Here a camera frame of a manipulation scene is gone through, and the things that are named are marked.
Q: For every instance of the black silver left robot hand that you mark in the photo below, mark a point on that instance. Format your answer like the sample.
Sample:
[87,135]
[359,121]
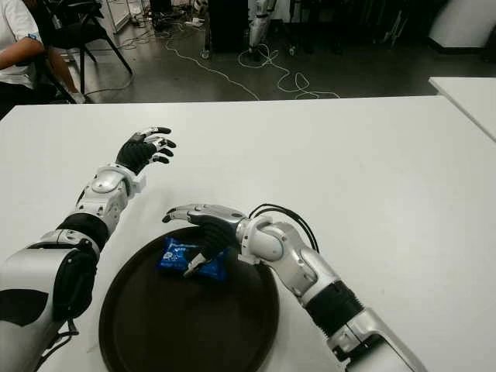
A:
[133,153]

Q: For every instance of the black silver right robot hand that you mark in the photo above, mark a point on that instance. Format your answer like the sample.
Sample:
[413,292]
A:
[215,228]

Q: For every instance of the blue Oreo packet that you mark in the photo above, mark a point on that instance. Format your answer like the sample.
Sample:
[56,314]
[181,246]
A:
[176,255]

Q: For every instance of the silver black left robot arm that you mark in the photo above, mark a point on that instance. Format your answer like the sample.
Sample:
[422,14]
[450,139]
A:
[104,186]

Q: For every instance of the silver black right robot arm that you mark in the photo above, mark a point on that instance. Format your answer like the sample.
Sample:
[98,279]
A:
[310,271]

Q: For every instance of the dark brown round tray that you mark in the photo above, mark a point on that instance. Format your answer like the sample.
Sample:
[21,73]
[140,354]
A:
[190,310]

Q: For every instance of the black folding chair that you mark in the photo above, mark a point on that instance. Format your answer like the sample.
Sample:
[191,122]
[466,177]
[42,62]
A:
[85,31]

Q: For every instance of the white cabinet panel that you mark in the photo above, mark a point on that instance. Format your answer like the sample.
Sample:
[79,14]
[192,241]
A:
[120,15]

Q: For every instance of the black cabinet on casters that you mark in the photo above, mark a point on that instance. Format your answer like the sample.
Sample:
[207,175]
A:
[228,23]

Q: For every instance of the seated person in white shirt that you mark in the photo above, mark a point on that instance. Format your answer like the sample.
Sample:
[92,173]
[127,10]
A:
[11,38]

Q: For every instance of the silver robot leg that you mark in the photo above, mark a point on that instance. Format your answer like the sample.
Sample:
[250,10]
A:
[257,27]

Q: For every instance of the black stand with caster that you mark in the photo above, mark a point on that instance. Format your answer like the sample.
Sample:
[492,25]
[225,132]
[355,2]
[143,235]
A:
[292,49]

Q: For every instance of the folded metal stand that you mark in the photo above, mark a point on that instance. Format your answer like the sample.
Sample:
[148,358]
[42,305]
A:
[393,27]

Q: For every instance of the white side table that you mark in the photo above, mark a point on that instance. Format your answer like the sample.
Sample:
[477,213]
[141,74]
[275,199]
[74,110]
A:
[472,97]

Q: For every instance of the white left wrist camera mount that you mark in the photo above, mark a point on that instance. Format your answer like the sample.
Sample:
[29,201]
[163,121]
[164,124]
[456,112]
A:
[138,185]

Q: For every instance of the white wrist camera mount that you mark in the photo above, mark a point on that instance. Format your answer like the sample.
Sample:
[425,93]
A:
[248,259]
[138,185]

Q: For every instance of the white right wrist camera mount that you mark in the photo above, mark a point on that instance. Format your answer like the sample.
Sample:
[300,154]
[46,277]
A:
[248,259]

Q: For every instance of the white curved pedestal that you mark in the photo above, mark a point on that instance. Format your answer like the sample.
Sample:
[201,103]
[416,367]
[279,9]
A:
[461,23]

